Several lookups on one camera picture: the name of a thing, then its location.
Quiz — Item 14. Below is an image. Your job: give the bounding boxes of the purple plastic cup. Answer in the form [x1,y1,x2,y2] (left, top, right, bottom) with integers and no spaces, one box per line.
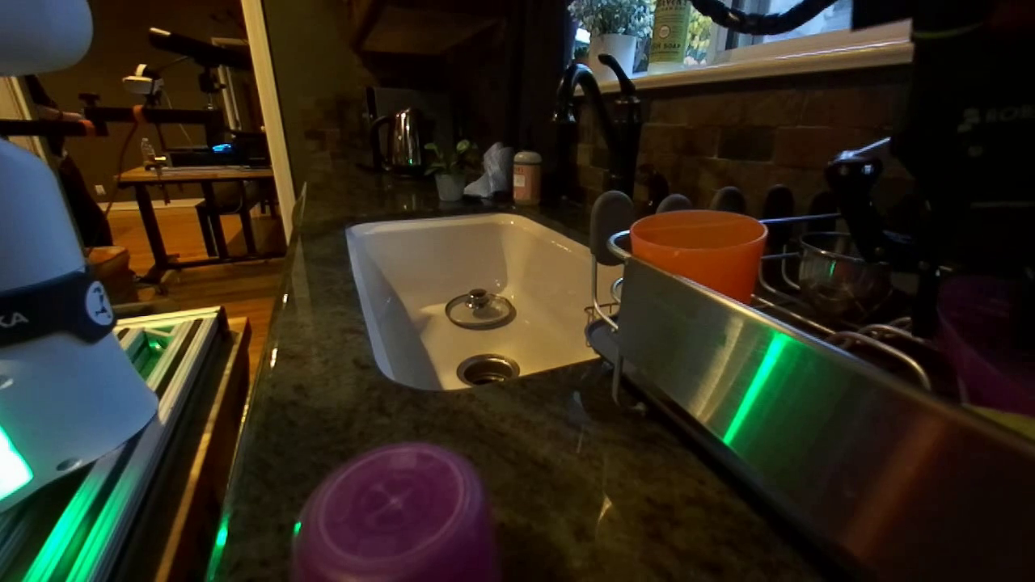
[288,438,503,582]

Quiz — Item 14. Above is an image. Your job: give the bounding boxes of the white ceramic sink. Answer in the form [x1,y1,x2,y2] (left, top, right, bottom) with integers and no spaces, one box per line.
[342,211,626,394]

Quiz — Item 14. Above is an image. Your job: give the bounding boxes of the magenta plastic cup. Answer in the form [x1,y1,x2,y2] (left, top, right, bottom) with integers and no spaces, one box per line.
[933,272,1035,417]

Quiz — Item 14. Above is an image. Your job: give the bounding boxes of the metal sink strainer stopper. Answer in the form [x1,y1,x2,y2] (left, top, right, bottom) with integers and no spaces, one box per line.
[443,285,517,331]

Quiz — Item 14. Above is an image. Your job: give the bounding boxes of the black corrugated cable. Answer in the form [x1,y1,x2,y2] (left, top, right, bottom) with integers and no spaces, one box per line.
[688,0,854,37]

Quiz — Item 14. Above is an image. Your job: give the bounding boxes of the potted plant white pot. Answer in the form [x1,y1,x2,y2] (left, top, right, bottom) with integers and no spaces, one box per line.
[567,0,661,77]

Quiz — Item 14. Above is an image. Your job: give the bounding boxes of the orange plastic cup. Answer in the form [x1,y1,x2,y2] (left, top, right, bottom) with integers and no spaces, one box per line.
[626,205,772,307]

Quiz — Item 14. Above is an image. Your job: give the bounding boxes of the white window sill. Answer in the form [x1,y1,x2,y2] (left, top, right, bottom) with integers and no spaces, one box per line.
[626,11,918,93]

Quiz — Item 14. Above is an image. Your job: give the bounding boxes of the white door frame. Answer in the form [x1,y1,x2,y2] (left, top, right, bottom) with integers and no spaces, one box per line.
[236,0,301,218]

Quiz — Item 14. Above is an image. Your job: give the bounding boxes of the white figurine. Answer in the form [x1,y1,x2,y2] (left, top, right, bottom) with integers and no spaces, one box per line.
[463,139,517,204]

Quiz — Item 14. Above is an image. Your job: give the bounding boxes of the wooden table black legs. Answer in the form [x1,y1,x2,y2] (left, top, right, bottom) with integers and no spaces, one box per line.
[109,157,285,285]

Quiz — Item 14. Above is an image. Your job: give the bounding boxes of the metal sink drain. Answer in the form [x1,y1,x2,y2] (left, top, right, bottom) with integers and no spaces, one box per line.
[454,352,525,386]

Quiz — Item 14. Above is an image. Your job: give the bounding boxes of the metal bowl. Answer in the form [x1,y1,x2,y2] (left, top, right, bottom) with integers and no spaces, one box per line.
[793,237,899,327]

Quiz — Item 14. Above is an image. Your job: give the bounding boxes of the metal robot mounting platform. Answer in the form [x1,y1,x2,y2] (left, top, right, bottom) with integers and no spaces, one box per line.
[0,304,253,582]

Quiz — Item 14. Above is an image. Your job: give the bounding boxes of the small bottle white lid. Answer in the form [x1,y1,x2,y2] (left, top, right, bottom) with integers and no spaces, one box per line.
[512,147,542,211]

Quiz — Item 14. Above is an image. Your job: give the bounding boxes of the black kitchen faucet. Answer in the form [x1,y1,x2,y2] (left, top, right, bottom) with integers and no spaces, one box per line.
[550,52,651,213]

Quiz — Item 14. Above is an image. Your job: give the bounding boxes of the small green potted plant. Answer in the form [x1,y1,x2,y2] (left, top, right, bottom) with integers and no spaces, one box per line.
[420,134,483,205]

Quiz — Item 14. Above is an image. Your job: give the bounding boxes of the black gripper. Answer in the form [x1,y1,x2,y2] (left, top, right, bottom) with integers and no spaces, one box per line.
[822,26,1035,327]

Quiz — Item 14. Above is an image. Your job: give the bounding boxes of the stainless steel dish rack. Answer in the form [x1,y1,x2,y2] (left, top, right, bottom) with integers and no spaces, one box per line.
[585,188,1035,582]

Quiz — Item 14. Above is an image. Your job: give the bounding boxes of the black metal stand bar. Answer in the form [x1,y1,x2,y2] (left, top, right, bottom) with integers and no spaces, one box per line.
[0,104,222,143]

